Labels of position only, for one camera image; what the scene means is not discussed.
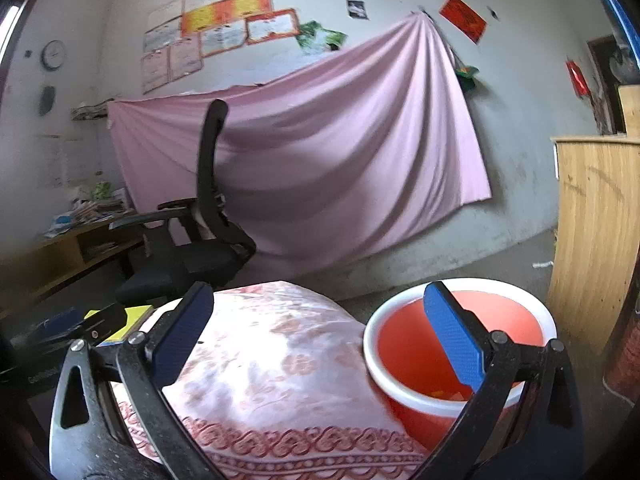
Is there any red trash bucket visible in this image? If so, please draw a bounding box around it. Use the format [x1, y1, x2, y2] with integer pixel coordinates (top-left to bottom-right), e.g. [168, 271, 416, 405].
[363, 278, 558, 451]

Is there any yellow book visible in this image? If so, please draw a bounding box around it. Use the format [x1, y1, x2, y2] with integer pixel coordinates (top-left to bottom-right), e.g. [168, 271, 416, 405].
[80, 304, 154, 344]

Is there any wooden desk shelf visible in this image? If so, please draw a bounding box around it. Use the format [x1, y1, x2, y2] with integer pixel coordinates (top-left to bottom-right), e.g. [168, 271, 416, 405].
[1, 219, 144, 318]

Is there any pile of papers on desk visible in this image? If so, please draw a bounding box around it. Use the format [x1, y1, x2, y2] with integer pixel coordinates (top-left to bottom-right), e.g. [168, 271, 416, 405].
[43, 181, 134, 240]

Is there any black office chair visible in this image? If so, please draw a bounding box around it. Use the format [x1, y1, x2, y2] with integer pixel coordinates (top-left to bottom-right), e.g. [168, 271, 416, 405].
[110, 100, 257, 307]

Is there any wooden cabinet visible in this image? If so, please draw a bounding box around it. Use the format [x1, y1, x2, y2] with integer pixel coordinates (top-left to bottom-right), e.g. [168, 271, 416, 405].
[547, 84, 639, 354]

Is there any pink hanging sheet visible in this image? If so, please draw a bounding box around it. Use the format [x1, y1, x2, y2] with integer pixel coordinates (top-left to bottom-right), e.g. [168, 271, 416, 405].
[107, 13, 491, 283]

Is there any red hanging ornament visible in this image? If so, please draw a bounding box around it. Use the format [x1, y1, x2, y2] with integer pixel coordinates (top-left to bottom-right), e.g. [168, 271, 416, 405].
[565, 58, 591, 99]

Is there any small black white photo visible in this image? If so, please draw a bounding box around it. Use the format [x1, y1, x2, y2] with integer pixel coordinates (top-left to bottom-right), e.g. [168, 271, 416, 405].
[346, 0, 369, 20]

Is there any black oval wall object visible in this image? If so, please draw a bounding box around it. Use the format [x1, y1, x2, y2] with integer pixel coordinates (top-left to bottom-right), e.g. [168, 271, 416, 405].
[38, 86, 56, 117]

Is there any round wall clock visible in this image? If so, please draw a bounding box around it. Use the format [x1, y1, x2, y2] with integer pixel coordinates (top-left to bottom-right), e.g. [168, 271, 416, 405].
[40, 39, 66, 72]

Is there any wall certificates cluster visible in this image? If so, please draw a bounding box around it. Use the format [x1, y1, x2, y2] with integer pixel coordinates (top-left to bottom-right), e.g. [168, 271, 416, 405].
[141, 0, 302, 94]

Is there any green poster on wall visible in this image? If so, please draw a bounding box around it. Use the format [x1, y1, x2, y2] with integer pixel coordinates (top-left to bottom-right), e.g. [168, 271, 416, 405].
[295, 21, 347, 55]

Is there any red paper on wall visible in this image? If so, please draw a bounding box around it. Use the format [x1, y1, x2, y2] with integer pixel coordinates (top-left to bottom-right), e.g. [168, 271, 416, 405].
[439, 0, 487, 44]

